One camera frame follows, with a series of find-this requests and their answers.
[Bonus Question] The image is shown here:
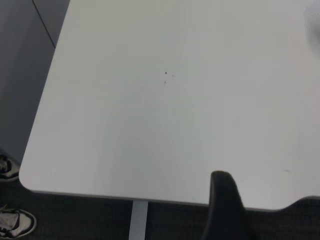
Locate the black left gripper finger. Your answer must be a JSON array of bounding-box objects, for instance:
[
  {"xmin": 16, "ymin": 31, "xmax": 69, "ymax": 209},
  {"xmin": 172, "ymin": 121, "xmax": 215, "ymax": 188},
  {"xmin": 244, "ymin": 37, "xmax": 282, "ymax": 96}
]
[{"xmin": 201, "ymin": 170, "xmax": 256, "ymax": 240}]

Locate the white table leg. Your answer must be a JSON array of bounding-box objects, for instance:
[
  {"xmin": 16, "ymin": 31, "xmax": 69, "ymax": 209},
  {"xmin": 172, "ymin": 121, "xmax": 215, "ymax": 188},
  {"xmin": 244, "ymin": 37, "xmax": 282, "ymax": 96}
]
[{"xmin": 128, "ymin": 200, "xmax": 149, "ymax": 240}]

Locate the white and black sneaker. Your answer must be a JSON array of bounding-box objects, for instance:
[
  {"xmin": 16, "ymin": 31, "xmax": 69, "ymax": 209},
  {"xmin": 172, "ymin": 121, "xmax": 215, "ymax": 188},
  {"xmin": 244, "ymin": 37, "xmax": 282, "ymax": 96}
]
[
  {"xmin": 0, "ymin": 204, "xmax": 38, "ymax": 240},
  {"xmin": 0, "ymin": 153, "xmax": 20, "ymax": 182}
]

